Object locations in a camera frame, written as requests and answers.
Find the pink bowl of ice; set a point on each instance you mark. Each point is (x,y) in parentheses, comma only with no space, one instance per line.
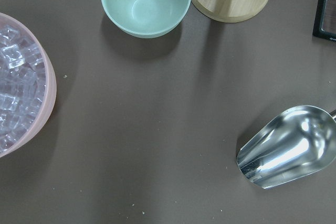
(28,85)

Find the steel ice scoop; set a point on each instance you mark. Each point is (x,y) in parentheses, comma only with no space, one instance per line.
(296,143)

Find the mint green bowl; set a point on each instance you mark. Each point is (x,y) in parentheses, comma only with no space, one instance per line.
(146,18)

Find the black glass rack tray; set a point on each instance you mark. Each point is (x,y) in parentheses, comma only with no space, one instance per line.
(324,23)

